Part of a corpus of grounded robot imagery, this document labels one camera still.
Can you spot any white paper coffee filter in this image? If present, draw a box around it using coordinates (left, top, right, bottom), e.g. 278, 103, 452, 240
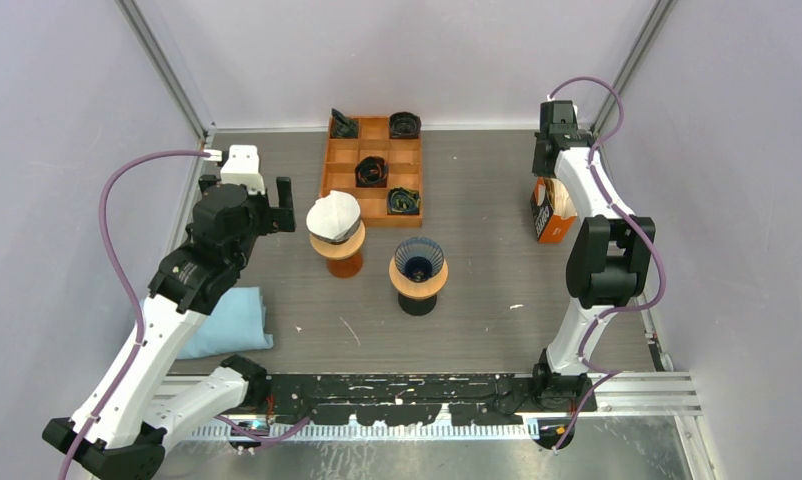
306, 190, 361, 236

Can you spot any wooden ring dripper stand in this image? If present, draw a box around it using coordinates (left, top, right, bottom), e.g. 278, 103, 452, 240
309, 225, 366, 261

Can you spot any orange coffee filter box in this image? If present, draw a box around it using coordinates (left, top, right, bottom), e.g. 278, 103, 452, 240
530, 177, 577, 244

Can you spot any orange glass carafe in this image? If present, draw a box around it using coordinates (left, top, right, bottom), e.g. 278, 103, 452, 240
326, 252, 364, 279

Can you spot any blue ribbed dripper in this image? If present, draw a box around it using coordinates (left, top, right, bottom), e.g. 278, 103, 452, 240
393, 237, 445, 283

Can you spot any wooden ring holder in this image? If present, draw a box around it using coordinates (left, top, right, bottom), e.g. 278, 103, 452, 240
389, 257, 449, 300

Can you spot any red black carafe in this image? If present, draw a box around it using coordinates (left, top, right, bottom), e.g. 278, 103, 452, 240
397, 293, 438, 316

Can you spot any clear grey ribbed dripper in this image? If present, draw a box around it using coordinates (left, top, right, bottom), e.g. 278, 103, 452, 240
310, 221, 364, 245

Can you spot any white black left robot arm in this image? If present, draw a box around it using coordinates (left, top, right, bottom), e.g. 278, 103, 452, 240
42, 175, 295, 479

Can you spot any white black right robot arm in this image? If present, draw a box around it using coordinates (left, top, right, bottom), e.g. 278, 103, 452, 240
531, 99, 656, 411

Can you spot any black dripper middle compartment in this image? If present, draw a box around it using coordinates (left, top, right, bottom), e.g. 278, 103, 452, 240
354, 156, 389, 188

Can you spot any black dripper top-left compartment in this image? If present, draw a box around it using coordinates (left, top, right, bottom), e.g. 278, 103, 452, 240
329, 108, 359, 139

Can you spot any black dripper top-right compartment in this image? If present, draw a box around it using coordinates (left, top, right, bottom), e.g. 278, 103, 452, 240
388, 111, 422, 140

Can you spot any light blue folded cloth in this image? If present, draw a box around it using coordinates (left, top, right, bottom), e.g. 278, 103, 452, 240
176, 287, 274, 360

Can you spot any orange compartment tray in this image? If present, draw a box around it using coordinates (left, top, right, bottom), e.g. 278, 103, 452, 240
319, 109, 424, 228

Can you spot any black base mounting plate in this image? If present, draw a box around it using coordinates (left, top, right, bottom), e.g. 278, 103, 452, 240
245, 373, 596, 427

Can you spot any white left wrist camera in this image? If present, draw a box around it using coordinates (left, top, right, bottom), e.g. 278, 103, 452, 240
204, 145, 267, 195

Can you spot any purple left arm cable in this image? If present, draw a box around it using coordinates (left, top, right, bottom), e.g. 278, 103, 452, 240
56, 149, 310, 480

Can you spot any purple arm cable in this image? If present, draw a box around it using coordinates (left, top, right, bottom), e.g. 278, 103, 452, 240
56, 149, 310, 480
547, 75, 669, 458

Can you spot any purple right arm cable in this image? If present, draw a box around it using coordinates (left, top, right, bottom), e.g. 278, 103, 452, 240
547, 75, 669, 458

